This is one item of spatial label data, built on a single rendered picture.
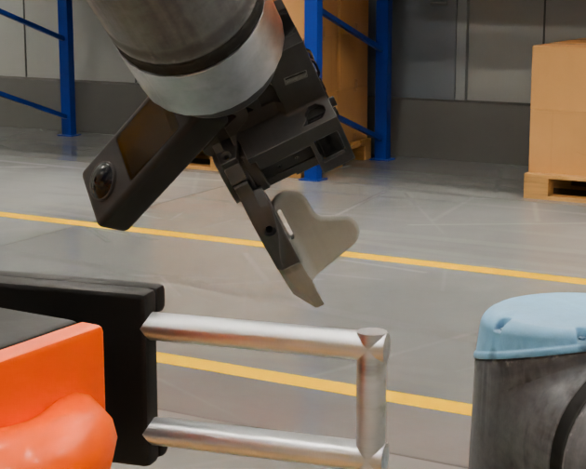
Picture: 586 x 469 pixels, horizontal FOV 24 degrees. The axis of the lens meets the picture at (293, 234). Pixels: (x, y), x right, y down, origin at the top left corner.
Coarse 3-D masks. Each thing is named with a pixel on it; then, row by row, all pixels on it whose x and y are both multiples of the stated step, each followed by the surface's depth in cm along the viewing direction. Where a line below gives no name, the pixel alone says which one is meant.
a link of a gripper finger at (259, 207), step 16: (240, 192) 84; (256, 192) 84; (256, 208) 84; (272, 208) 85; (256, 224) 85; (272, 224) 85; (272, 240) 85; (288, 240) 87; (272, 256) 86; (288, 256) 87
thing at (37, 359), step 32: (0, 320) 34; (32, 320) 34; (64, 320) 34; (0, 352) 31; (32, 352) 31; (64, 352) 32; (96, 352) 33; (0, 384) 30; (32, 384) 31; (64, 384) 32; (96, 384) 33; (0, 416) 30; (32, 416) 31
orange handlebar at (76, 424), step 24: (48, 408) 32; (72, 408) 31; (96, 408) 32; (0, 432) 30; (24, 432) 30; (48, 432) 30; (72, 432) 30; (96, 432) 31; (0, 456) 29; (24, 456) 29; (48, 456) 30; (72, 456) 30; (96, 456) 31
